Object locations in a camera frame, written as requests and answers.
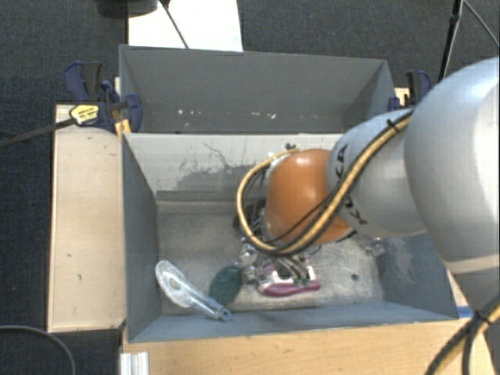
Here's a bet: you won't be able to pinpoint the dark green oval sponge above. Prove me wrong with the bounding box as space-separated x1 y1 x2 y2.
208 265 245 306

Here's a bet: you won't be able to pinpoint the purple and white packet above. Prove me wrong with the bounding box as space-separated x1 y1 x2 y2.
255 262 322 298

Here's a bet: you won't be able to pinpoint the grey metal bin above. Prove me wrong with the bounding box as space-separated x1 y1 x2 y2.
118 44 460 344

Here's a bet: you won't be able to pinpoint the clear glass scoop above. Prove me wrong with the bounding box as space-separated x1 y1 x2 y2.
155 259 233 322

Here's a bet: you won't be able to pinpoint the pale wood flat board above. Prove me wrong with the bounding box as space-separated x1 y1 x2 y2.
47 104 127 334

